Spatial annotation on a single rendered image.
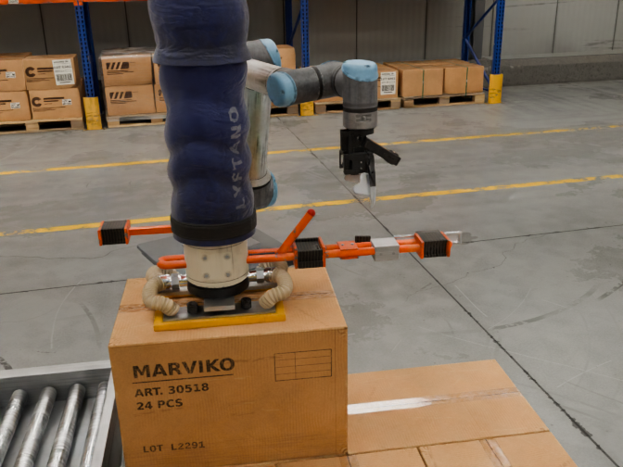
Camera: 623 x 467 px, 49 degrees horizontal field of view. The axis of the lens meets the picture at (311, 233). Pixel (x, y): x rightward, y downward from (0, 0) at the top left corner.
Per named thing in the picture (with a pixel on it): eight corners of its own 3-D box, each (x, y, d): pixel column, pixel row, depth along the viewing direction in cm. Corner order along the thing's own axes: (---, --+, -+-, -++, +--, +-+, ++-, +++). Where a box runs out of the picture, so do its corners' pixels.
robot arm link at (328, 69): (304, 63, 187) (325, 67, 176) (341, 56, 191) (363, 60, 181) (308, 97, 190) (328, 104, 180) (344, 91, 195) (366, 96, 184)
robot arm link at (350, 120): (373, 107, 183) (381, 112, 174) (373, 124, 185) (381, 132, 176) (339, 107, 182) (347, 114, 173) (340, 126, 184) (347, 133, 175)
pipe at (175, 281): (152, 316, 175) (150, 296, 173) (158, 276, 199) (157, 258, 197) (285, 306, 180) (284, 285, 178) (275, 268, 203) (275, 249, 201)
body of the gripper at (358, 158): (339, 170, 187) (338, 126, 183) (370, 168, 188) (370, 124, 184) (344, 177, 180) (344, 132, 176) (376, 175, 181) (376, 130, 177)
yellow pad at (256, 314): (153, 332, 175) (151, 315, 173) (156, 314, 184) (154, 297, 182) (286, 321, 179) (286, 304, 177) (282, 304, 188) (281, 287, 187)
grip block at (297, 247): (295, 271, 185) (295, 250, 183) (291, 257, 194) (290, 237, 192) (325, 268, 186) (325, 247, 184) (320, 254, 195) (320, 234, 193)
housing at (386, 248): (375, 262, 189) (375, 246, 187) (369, 253, 195) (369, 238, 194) (399, 260, 190) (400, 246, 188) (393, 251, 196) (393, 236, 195)
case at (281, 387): (126, 476, 183) (107, 346, 169) (141, 391, 220) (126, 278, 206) (348, 454, 190) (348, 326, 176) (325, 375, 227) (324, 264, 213)
